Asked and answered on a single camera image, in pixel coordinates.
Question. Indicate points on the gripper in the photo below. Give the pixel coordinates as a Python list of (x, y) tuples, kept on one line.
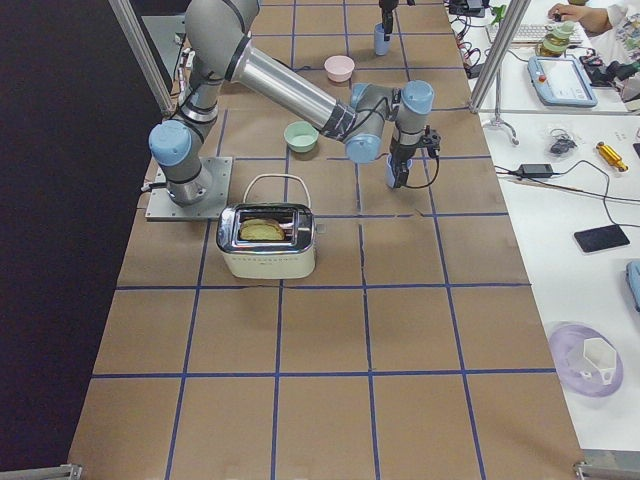
[(385, 15), (401, 156)]

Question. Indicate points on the blue cup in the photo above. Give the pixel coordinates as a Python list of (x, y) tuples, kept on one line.
[(382, 41), (391, 181)]

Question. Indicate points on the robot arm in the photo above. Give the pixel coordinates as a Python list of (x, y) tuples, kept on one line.
[(227, 60)]

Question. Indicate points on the person hand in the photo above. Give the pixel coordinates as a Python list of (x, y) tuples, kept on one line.
[(567, 12)]

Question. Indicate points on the pink bowl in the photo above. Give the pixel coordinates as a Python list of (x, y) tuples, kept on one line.
[(339, 68)]

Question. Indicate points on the green bowl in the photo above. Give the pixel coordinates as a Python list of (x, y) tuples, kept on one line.
[(300, 136)]

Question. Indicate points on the black power adapter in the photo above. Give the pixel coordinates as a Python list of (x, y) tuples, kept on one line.
[(535, 171)]

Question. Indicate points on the white keyboard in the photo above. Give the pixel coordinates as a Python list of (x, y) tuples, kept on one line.
[(533, 33)]

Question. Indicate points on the cream toaster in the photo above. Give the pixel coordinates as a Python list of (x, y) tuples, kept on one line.
[(292, 258)]

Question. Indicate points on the bread slice in toaster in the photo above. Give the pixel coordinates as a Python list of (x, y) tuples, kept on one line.
[(261, 229)]

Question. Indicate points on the blue teach pendant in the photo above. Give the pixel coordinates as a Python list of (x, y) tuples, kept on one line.
[(561, 82)]

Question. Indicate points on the gold cylinder tool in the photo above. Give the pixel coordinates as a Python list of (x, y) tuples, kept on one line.
[(611, 156)]

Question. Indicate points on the black smartphone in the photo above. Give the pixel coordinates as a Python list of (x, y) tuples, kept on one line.
[(601, 238)]

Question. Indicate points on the purple plate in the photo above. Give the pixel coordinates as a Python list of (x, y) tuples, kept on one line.
[(566, 344)]

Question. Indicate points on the white hexagonal cup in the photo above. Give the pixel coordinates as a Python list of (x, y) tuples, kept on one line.
[(599, 361)]

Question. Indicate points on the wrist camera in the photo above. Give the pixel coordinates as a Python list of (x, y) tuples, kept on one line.
[(430, 140)]

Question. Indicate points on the aluminium frame post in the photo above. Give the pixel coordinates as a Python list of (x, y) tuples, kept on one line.
[(508, 26)]

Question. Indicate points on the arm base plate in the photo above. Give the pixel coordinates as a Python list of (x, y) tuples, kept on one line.
[(220, 185)]

